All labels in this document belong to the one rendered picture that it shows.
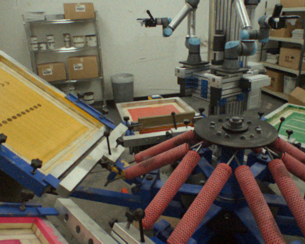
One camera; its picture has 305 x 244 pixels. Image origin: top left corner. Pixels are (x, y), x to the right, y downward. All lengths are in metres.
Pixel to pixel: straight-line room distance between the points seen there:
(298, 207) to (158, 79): 4.96
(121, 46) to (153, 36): 0.67
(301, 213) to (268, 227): 0.12
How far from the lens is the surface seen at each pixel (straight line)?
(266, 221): 0.81
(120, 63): 5.40
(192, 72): 2.69
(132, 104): 2.32
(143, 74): 5.52
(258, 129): 0.97
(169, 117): 1.80
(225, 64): 2.34
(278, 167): 0.91
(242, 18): 2.18
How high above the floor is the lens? 1.69
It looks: 22 degrees down
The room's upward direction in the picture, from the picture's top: 2 degrees counter-clockwise
